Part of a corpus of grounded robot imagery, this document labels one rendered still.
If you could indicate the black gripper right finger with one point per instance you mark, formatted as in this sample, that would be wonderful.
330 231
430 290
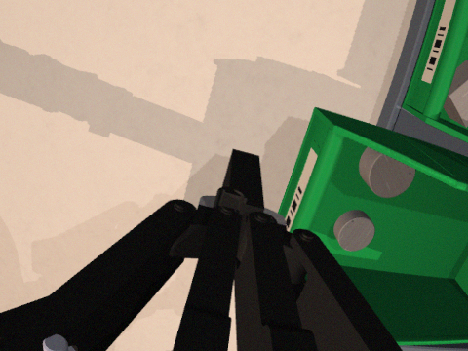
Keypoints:
329 304

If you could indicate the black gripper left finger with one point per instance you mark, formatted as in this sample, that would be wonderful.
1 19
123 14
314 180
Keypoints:
91 309

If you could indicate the grey metal disc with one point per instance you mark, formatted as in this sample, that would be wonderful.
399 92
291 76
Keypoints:
354 230
385 176

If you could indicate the green open-front bin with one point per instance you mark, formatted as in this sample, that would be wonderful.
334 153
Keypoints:
441 53
414 272

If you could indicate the grey storage shelf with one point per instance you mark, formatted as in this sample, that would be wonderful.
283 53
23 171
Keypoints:
410 125

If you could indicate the beige block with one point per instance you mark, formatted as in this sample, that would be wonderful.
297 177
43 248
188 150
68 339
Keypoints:
456 105

